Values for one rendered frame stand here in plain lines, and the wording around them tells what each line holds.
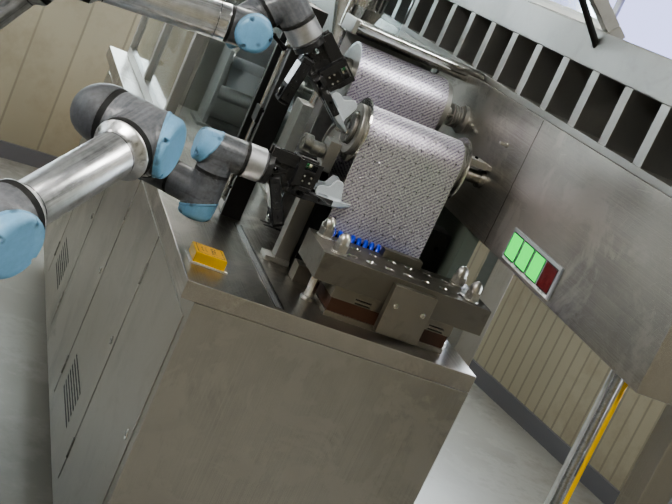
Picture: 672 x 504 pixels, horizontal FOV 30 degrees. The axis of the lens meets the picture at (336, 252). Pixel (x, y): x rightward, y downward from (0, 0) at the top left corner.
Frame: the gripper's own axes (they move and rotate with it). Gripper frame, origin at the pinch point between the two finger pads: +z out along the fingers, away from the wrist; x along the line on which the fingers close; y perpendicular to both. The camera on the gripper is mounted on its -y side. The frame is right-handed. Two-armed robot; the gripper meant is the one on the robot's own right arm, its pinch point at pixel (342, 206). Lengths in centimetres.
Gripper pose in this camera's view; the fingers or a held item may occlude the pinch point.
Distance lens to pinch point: 273.4
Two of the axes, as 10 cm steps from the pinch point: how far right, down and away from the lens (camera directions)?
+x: -2.3, -3.3, 9.2
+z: 8.9, 3.2, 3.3
